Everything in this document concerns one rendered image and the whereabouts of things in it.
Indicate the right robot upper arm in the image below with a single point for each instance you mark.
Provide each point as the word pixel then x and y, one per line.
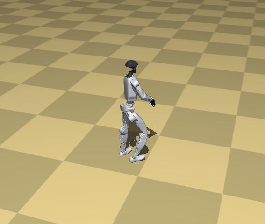
pixel 138 88

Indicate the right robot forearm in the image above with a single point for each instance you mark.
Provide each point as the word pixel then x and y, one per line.
pixel 148 98

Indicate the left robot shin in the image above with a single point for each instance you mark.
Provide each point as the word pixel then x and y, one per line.
pixel 123 140

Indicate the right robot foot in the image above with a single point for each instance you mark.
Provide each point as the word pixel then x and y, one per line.
pixel 139 157

